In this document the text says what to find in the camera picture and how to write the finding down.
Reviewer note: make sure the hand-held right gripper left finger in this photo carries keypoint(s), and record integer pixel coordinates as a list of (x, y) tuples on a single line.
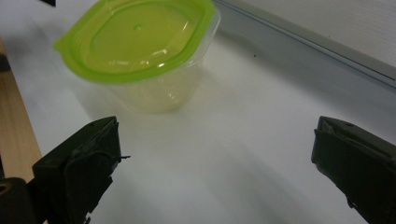
[(77, 174)]

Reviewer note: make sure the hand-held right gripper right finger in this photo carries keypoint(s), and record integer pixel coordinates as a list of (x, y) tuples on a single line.
[(358, 165)]

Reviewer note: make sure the clear container with green lid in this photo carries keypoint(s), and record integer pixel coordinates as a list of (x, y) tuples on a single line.
[(137, 40)]

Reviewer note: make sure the white table cover sheet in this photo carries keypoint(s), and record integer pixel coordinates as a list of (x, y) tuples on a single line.
[(218, 155)]

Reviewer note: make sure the grey metal rail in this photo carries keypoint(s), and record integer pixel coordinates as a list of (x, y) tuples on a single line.
[(311, 40)]

